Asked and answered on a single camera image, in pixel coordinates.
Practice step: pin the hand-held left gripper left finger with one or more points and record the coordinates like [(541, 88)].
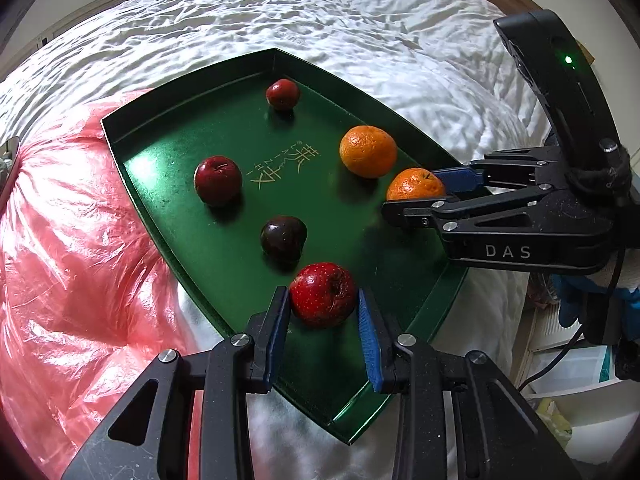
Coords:
[(277, 340)]

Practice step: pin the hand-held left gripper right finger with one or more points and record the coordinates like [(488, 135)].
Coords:
[(369, 345)]

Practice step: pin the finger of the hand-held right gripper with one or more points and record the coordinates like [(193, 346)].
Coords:
[(460, 179), (410, 211)]

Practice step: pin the orange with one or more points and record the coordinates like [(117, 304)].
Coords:
[(368, 151), (415, 187)]

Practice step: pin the green tray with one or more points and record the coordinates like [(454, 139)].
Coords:
[(230, 265)]

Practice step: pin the dark purple plum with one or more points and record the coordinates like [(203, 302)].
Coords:
[(283, 237)]

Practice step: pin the small red apple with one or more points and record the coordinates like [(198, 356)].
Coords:
[(282, 94)]

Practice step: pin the person's right hand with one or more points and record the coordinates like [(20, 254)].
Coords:
[(572, 305)]

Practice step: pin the white storage shelf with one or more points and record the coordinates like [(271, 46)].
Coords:
[(575, 380)]

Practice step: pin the pink plastic sheet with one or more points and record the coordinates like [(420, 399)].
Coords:
[(75, 260)]

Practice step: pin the white blanket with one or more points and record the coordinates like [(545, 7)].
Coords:
[(300, 20)]

